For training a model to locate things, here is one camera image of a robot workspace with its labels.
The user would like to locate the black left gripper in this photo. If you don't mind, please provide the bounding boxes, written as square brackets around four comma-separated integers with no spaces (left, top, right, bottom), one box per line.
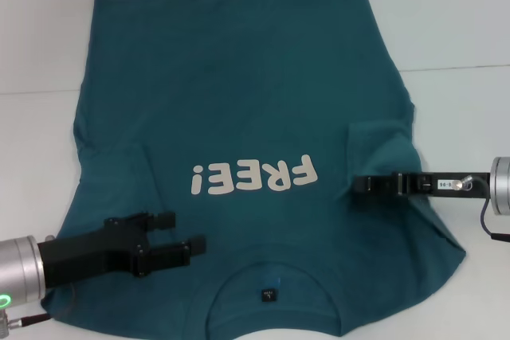
[37,211,208,289]

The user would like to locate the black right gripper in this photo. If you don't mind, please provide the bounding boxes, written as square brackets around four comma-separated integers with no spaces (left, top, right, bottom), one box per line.
[354,171,492,200]

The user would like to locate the teal FREE print T-shirt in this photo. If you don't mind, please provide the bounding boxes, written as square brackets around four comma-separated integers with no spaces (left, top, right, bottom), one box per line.
[41,0,467,336]

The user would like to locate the right gripper cable with plug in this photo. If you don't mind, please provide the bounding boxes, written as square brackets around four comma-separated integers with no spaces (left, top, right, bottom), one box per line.
[456,174,510,244]

